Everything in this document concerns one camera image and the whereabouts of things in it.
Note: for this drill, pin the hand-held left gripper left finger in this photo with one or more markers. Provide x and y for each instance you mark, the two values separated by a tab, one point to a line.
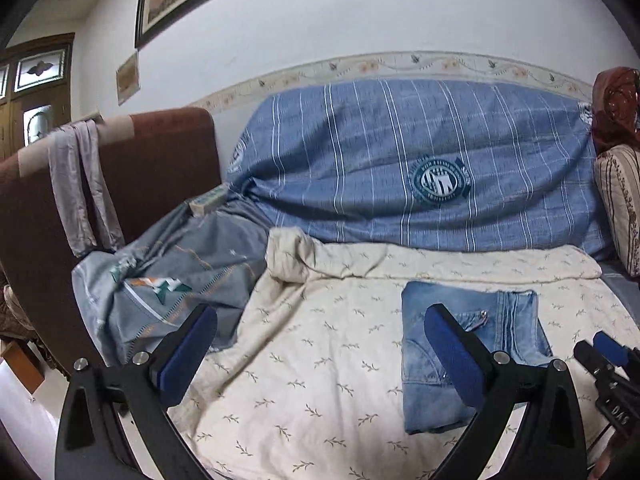
192	340

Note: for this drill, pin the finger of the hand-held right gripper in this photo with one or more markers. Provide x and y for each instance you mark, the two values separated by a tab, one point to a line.
612	347
592	360

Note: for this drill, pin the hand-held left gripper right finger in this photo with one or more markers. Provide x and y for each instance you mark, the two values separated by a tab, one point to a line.
447	345

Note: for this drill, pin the blue denim pants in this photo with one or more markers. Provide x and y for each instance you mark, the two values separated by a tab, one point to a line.
515	325

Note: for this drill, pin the cream leaf-print blanket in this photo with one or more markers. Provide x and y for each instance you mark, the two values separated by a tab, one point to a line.
325	360

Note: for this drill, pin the small pale cardboard box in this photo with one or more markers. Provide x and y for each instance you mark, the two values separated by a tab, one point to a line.
207	200

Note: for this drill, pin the striped beige pillow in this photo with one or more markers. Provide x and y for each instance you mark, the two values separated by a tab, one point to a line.
622	200

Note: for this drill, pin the brown wooden furniture piece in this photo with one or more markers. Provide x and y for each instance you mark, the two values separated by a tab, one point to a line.
20	367

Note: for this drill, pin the grey hanging garment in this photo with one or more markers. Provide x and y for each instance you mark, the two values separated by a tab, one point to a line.
75	185

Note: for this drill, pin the brown patterned cloth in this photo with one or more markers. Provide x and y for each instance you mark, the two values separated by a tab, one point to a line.
615	105

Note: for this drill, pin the wooden door with glass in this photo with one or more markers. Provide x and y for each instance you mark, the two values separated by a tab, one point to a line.
40	90

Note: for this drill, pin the small wall plaque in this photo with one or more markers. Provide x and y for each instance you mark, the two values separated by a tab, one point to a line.
127	77

